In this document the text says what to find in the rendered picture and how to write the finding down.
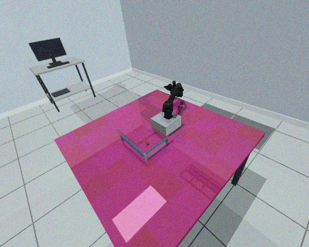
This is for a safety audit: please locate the clear l-shaped low wall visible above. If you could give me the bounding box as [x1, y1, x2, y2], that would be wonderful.
[121, 137, 167, 161]

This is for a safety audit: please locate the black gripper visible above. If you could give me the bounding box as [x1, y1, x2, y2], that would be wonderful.
[164, 84, 174, 91]

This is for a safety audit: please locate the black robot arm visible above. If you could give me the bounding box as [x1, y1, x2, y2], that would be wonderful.
[162, 81, 184, 119]

